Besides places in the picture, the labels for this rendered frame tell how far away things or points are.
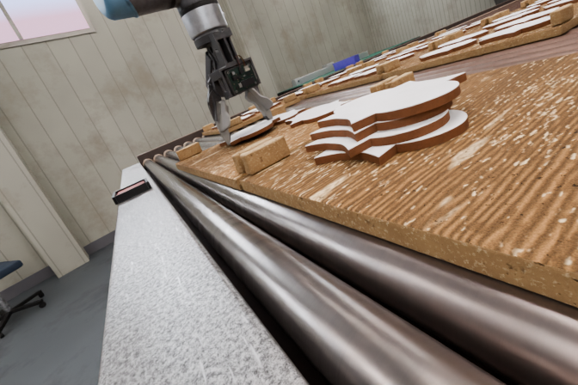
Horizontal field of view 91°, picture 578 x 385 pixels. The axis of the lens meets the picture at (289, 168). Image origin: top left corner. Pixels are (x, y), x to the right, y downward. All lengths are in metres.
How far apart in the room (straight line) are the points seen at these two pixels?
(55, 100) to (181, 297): 3.98
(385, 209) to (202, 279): 0.14
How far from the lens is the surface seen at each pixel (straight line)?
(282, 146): 0.35
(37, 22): 4.35
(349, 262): 0.19
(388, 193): 0.19
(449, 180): 0.19
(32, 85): 4.19
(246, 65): 0.58
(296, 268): 0.18
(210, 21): 0.59
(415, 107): 0.25
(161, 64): 4.39
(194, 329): 0.19
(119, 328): 0.24
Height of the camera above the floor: 1.02
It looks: 16 degrees down
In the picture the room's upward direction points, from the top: 22 degrees counter-clockwise
